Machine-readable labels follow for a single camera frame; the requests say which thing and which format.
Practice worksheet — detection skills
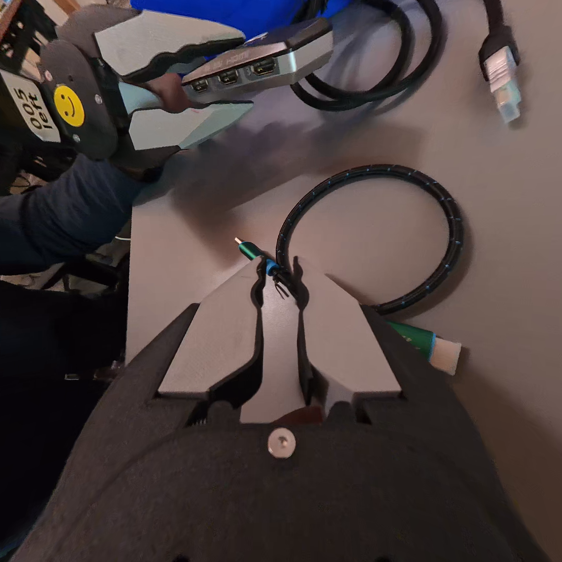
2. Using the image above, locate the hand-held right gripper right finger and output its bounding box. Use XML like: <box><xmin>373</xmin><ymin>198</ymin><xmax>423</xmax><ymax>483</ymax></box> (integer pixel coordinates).
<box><xmin>292</xmin><ymin>256</ymin><xmax>402</xmax><ymax>407</ymax></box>

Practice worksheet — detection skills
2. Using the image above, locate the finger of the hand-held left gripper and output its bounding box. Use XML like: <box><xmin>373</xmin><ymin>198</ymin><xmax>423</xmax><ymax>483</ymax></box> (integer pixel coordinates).
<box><xmin>93</xmin><ymin>11</ymin><xmax>246</xmax><ymax>83</ymax></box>
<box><xmin>118</xmin><ymin>83</ymin><xmax>255</xmax><ymax>151</ymax></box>

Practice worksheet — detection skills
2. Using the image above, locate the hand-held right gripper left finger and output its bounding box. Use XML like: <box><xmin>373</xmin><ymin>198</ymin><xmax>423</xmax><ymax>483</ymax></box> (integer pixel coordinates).
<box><xmin>158</xmin><ymin>256</ymin><xmax>266</xmax><ymax>409</ymax></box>

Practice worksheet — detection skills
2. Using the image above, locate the blue plastic bin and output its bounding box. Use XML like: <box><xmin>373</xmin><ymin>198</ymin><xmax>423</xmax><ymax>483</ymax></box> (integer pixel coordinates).
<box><xmin>129</xmin><ymin>0</ymin><xmax>352</xmax><ymax>41</ymax></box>

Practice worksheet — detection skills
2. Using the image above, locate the silver hub with black cable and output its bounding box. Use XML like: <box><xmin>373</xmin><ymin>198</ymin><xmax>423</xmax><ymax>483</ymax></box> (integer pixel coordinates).
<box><xmin>181</xmin><ymin>0</ymin><xmax>523</xmax><ymax>124</ymax></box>

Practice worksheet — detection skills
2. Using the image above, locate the braided cable with green plugs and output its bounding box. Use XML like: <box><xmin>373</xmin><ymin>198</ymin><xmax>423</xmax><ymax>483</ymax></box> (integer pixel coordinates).
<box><xmin>235</xmin><ymin>165</ymin><xmax>465</xmax><ymax>376</ymax></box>

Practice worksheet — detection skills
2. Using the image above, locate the white plug cap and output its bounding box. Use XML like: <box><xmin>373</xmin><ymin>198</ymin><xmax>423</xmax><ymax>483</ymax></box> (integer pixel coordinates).
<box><xmin>428</xmin><ymin>338</ymin><xmax>463</xmax><ymax>377</ymax></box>

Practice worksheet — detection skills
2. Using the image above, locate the person's left hand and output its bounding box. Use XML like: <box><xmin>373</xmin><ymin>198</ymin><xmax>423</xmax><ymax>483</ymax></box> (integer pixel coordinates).
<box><xmin>147</xmin><ymin>72</ymin><xmax>198</xmax><ymax>113</ymax></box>

